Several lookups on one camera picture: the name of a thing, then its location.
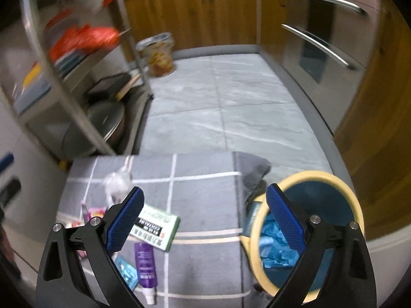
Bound purple tube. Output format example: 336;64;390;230
133;242;158;305

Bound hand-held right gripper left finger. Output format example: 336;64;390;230
35;186;145;308

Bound grey grid mat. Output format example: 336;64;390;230
56;152;273;308

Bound wooden pan handle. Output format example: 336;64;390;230
116;73;142;100

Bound green white paper box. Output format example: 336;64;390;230
128;204;180;252

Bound dark grey cloth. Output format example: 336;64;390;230
233;151;272;206

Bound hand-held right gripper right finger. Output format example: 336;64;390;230
266;183;378;308

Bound clear plastic bag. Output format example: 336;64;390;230
103;163;134;204

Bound blue tray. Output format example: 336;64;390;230
13;51;87;114

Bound stainless steel oven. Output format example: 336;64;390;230
279;0;382;129

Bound wooden base cabinets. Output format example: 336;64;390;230
124;0;260;61

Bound pink packet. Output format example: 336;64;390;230
80;200;108;232

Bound narrow wooden cabinet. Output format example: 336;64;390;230
257;0;286;68

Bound blue bin with yellow rim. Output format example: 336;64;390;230
241;171;365;304

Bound light blue sachet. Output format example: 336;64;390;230
115;256;138;290

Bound blue plastic bag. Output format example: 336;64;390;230
258;215;305;268

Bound black pan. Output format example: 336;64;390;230
85;74;132;95

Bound yellow corn cob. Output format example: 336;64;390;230
23;63;42;88

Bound stainless steel shelf rack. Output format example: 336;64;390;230
19;0;155;164

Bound yellow patterned wastebasket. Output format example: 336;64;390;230
136;33;175;78

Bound large wooden cabinet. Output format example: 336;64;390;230
334;0;411;241

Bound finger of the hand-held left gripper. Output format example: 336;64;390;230
0;153;15;172
0;180;21;206

